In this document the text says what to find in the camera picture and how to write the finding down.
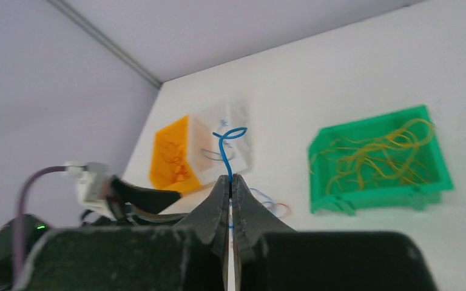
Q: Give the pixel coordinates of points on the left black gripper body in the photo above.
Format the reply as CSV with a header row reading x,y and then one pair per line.
x,y
130,205

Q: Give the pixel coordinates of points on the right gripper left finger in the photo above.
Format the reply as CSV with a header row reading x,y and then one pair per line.
x,y
189,255

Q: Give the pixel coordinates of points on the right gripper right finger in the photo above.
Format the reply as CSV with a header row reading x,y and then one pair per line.
x,y
270,255

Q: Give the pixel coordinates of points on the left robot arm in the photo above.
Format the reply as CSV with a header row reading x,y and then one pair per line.
x,y
6,254

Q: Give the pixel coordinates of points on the orange plastic bin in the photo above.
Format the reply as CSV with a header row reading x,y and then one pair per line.
x,y
170,169

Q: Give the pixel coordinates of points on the white plastic bin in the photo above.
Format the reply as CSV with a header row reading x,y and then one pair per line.
x,y
218,140

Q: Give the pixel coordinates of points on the green plastic bin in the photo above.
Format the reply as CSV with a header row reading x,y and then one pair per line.
x,y
389,160

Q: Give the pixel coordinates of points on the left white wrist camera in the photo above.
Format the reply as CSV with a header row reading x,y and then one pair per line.
x,y
92,186

